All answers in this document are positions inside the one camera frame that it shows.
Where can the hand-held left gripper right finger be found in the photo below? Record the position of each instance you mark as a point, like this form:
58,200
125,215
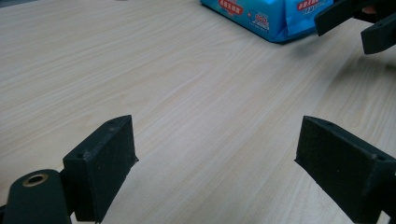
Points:
345,168

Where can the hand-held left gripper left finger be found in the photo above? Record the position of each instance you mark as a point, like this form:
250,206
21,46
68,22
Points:
99,168

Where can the blue wet wipes pack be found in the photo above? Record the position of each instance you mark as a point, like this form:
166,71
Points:
267,18

